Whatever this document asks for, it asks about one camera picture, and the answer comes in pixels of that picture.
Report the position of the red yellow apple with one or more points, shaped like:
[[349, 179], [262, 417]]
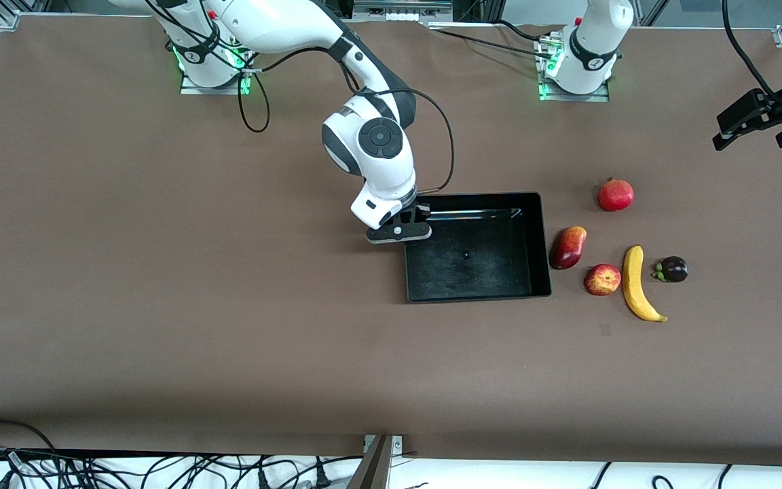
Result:
[[602, 280]]

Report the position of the red mango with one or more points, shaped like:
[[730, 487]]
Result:
[[567, 248]]

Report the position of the red pomegranate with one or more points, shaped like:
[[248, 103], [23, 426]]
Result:
[[616, 195]]

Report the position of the yellow banana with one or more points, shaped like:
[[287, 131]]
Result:
[[632, 278]]

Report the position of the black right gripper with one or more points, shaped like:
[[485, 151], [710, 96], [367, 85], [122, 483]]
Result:
[[421, 211]]

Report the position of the grey metal stand beam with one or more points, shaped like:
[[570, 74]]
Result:
[[372, 468]]

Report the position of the silver metal bracket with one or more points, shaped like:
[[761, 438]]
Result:
[[396, 445]]

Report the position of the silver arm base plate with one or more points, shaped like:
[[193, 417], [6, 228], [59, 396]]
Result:
[[211, 90], [574, 97]]

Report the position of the black rectangular plastic box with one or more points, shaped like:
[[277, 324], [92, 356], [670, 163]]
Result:
[[472, 272]]

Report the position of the white power strip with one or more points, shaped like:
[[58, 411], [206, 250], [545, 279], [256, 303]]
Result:
[[401, 13]]

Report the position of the dark purple mangosteen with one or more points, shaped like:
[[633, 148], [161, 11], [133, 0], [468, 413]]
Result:
[[674, 269]]

